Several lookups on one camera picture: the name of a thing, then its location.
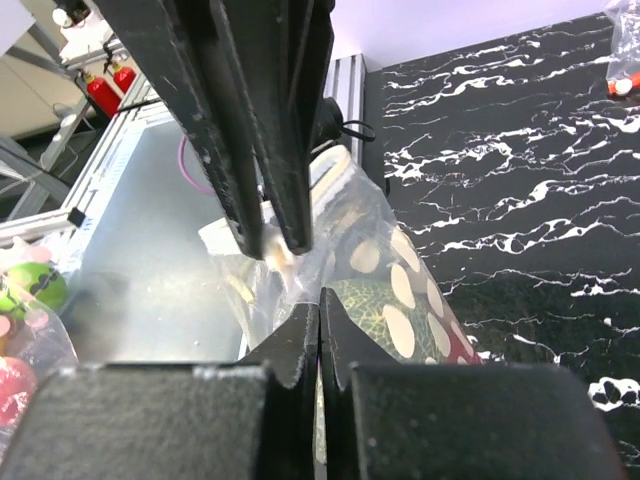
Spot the red fire extinguisher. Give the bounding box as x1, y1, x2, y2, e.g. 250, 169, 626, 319
83, 72, 121, 118

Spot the green netted melon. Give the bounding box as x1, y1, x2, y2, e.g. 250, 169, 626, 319
329, 278, 452, 363

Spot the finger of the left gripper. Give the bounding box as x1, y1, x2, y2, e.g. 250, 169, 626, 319
97, 1, 263, 259
209, 1, 335, 255

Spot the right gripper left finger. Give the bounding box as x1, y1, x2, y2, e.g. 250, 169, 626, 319
1, 304, 320, 479

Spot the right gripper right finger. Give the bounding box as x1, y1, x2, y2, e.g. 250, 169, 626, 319
319, 289, 625, 479

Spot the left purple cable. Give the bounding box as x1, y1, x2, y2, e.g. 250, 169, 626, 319
178, 134, 214, 194

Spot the polka dot zip bag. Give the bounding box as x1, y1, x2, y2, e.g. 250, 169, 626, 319
199, 145, 464, 350

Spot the bagged green toy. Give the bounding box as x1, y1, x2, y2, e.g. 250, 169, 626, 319
1, 236, 77, 448

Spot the crumpled orange zip bag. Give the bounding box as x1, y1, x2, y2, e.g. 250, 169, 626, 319
604, 0, 639, 97

